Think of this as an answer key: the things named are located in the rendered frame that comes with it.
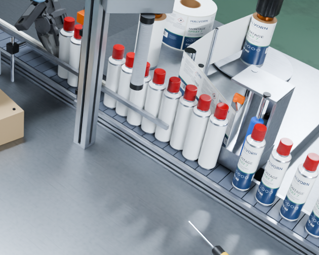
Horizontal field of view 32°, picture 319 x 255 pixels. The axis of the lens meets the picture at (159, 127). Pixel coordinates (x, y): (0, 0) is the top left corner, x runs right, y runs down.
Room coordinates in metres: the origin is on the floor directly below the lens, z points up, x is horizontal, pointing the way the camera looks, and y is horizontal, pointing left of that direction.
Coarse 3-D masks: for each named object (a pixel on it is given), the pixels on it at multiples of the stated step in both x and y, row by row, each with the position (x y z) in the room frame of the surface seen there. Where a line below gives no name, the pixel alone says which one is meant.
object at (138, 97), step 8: (144, 80) 1.30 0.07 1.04; (144, 88) 1.30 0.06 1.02; (136, 96) 1.30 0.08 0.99; (144, 96) 1.30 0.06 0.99; (136, 104) 1.30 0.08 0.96; (144, 104) 1.31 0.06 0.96; (128, 112) 1.31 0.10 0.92; (136, 112) 1.30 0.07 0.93; (128, 120) 1.31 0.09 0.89; (136, 120) 1.30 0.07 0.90
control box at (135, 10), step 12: (108, 0) 1.18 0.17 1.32; (120, 0) 1.19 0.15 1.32; (132, 0) 1.20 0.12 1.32; (144, 0) 1.21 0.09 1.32; (156, 0) 1.23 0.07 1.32; (168, 0) 1.24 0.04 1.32; (108, 12) 1.18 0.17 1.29; (120, 12) 1.19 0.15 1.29; (132, 12) 1.20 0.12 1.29; (144, 12) 1.22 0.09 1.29; (156, 12) 1.23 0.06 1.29; (168, 12) 1.24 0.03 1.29
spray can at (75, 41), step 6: (78, 24) 1.47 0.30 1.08; (78, 30) 1.44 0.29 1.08; (72, 36) 1.46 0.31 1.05; (78, 36) 1.44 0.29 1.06; (72, 42) 1.43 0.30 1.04; (78, 42) 1.43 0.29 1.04; (72, 48) 1.43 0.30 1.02; (78, 48) 1.43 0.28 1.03; (72, 54) 1.43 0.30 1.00; (78, 54) 1.43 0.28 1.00; (72, 60) 1.43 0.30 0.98; (78, 60) 1.43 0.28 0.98; (72, 66) 1.43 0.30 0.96; (78, 66) 1.43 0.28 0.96; (72, 78) 1.43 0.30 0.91; (72, 84) 1.43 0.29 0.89
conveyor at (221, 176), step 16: (0, 32) 1.67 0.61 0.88; (32, 64) 1.51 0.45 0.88; (48, 64) 1.53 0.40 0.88; (64, 80) 1.46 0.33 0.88; (112, 112) 1.34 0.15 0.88; (160, 144) 1.24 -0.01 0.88; (208, 176) 1.15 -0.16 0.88; (224, 176) 1.16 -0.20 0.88; (240, 192) 1.11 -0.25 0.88; (272, 208) 1.07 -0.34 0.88; (288, 224) 1.03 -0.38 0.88; (304, 224) 1.04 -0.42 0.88
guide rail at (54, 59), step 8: (0, 24) 1.58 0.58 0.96; (8, 32) 1.56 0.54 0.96; (24, 40) 1.52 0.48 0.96; (32, 48) 1.50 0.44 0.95; (40, 48) 1.49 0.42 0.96; (48, 56) 1.46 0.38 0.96; (64, 64) 1.43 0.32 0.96; (72, 72) 1.41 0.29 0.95; (104, 88) 1.34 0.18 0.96; (112, 96) 1.32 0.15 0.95; (120, 96) 1.32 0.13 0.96; (128, 104) 1.29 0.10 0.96; (144, 112) 1.27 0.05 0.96; (152, 120) 1.25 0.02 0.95; (160, 120) 1.24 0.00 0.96; (168, 128) 1.23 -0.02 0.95
